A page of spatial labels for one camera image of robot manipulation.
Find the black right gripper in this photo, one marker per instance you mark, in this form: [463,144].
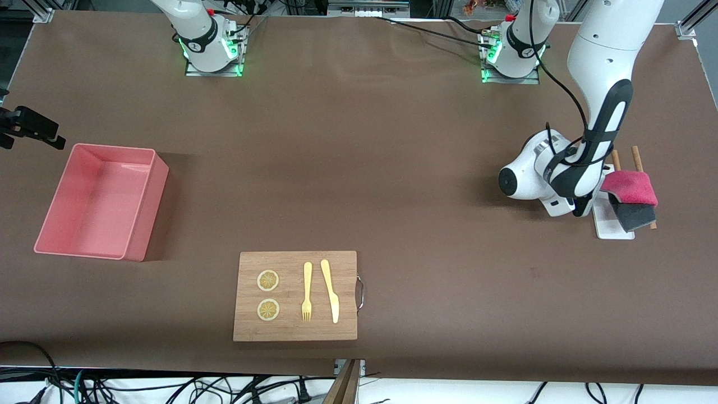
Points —
[29,124]

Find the pink and grey cloth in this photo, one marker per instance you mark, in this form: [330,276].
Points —
[634,188]

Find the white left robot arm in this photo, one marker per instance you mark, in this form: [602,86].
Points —
[606,45]

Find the pink plastic bin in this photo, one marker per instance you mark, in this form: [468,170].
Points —
[95,202]

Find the yellow lemon slice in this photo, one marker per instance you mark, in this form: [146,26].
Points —
[267,280]
[268,310]

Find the yellow plastic fork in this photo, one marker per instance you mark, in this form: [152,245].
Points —
[307,280]

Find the wooden cutting board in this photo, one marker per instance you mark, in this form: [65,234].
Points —
[291,331]

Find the yellow plastic knife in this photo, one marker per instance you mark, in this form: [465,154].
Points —
[331,292]

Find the grey metal device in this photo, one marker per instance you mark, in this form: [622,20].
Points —
[364,8]

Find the brown wooden plank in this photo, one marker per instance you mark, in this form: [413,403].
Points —
[343,390]

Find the white rectangular tray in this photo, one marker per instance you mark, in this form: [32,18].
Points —
[608,227]

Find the aluminium frame corner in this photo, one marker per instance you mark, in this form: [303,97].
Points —
[44,14]
[687,28]

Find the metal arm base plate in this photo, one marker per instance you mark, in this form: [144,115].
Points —
[510,80]
[213,73]

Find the small metal bracket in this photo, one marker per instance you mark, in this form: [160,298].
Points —
[362,367]

